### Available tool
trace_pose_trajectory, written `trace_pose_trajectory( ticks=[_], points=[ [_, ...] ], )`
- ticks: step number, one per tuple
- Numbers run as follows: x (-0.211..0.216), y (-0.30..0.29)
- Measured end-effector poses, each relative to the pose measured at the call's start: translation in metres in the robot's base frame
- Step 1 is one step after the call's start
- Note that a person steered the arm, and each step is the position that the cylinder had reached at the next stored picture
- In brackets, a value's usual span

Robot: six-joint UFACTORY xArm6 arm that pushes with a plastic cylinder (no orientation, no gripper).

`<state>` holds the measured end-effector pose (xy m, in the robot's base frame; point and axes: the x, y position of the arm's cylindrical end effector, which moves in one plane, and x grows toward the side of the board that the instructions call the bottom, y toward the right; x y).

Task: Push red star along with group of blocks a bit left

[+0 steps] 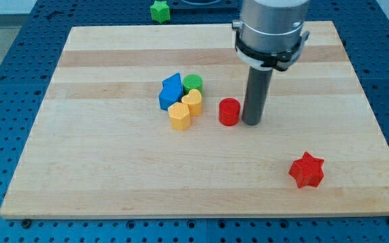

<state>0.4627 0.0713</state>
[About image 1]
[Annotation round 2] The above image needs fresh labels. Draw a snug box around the yellow hexagon block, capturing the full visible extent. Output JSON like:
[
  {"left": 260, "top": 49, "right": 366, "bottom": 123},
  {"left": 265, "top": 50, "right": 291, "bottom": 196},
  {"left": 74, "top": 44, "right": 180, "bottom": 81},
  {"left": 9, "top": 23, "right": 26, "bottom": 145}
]
[{"left": 168, "top": 102, "right": 191, "bottom": 131}]

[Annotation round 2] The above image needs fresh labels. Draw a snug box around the wooden board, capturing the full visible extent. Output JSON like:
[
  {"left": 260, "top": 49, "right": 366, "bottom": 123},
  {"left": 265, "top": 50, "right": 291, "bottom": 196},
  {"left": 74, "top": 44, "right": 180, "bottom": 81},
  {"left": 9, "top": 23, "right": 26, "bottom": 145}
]
[{"left": 0, "top": 22, "right": 389, "bottom": 219}]

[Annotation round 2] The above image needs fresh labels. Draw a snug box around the blue pentagon block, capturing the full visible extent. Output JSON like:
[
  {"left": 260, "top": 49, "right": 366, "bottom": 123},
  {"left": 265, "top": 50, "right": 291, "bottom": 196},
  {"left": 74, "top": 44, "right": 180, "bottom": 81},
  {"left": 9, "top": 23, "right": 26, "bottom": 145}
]
[{"left": 159, "top": 85, "right": 184, "bottom": 111}]

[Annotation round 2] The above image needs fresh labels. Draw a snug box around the green star block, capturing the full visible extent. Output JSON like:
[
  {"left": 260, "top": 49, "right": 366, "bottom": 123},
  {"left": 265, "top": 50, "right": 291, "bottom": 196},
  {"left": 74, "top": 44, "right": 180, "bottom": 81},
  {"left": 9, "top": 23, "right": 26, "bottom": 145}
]
[{"left": 150, "top": 0, "right": 171, "bottom": 24}]

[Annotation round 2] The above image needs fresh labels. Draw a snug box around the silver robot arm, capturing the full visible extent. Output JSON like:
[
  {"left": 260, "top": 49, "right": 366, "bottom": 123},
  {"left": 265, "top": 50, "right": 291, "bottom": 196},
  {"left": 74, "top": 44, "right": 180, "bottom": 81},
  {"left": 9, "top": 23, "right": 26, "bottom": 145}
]
[{"left": 232, "top": 0, "right": 309, "bottom": 126}]

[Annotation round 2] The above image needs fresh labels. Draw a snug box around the green cylinder block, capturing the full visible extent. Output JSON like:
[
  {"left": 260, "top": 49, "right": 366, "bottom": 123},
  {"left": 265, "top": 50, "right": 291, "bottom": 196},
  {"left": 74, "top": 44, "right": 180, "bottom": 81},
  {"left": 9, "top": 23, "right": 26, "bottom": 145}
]
[{"left": 182, "top": 74, "right": 204, "bottom": 95}]

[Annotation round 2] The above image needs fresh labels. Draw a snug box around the blue triangle block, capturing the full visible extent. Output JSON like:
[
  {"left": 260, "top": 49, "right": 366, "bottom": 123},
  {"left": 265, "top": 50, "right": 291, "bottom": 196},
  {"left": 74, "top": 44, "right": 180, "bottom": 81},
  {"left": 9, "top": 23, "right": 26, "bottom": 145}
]
[{"left": 162, "top": 73, "right": 182, "bottom": 88}]

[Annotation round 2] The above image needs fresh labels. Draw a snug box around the red star block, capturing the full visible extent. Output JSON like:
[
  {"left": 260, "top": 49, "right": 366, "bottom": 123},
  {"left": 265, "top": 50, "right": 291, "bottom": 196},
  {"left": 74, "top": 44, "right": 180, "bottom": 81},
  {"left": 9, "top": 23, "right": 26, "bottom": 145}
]
[{"left": 288, "top": 151, "right": 324, "bottom": 188}]

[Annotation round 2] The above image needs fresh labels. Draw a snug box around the red cylinder block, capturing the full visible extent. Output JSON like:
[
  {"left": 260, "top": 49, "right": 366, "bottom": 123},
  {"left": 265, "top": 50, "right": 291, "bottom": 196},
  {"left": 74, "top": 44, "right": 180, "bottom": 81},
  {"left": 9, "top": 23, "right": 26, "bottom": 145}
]
[{"left": 219, "top": 98, "right": 240, "bottom": 126}]

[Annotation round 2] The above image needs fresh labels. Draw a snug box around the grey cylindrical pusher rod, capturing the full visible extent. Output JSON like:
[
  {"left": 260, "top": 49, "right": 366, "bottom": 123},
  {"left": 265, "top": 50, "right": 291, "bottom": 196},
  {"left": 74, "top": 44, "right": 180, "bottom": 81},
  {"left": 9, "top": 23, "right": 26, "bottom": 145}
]
[{"left": 242, "top": 67, "right": 273, "bottom": 126}]

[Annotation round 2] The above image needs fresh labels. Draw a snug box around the yellow heart block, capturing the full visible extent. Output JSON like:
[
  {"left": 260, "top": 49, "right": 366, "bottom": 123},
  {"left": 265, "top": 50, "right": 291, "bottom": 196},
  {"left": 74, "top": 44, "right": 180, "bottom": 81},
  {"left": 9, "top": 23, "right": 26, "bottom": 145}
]
[{"left": 182, "top": 89, "right": 203, "bottom": 116}]

